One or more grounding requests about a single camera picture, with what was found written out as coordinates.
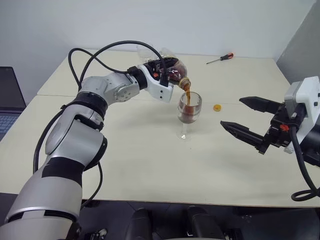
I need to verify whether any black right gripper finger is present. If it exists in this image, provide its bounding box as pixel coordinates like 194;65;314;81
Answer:
239;95;285;116
219;120;272;156

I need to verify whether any clear stemmed wine glass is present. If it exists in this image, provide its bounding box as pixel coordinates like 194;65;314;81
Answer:
176;90;203;141

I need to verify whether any black left upper arm cable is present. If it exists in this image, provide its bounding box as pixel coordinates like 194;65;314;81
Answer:
80;161;104;209
32;104;66;175

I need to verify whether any dark drink bottle red label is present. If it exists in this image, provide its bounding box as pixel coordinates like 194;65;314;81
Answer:
159;46;193;89

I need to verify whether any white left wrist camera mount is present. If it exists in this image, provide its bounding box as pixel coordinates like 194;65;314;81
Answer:
138;63;175;104

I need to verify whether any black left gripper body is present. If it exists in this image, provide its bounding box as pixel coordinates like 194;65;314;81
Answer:
146;58;171;82

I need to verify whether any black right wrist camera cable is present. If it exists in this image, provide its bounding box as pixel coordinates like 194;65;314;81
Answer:
287;123;320;202

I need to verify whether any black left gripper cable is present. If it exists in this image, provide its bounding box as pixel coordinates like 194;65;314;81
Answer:
67;47;138;87

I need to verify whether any orange black handled screwdriver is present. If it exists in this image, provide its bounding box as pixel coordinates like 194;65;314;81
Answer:
206;52;235;65

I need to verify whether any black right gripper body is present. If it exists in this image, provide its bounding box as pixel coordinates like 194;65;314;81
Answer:
262;102;300;149

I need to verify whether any dark rounded shape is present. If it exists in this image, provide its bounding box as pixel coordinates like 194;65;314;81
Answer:
126;207;154;240
186;205;226;240

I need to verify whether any black left wrist camera cable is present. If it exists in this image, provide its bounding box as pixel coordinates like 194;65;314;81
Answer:
79;39;169;87

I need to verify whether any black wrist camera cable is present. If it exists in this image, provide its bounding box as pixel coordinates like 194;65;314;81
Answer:
287;123;320;202
79;39;169;87

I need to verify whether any dark laptop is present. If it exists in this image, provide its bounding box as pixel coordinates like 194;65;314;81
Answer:
0;66;27;141

